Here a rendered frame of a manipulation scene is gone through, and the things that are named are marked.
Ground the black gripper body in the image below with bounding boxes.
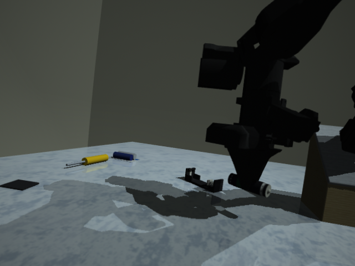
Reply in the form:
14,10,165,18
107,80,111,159
205,90,293,150

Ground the black flat square panel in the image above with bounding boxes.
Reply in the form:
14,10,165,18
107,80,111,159
0,180,39,191

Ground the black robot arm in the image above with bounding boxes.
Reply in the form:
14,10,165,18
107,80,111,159
198,0,355,154

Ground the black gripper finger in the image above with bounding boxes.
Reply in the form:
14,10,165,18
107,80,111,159
253,147,282,180
225,146,268,191

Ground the yellow-handled screwdriver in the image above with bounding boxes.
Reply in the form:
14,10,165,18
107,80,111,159
66,155,109,166

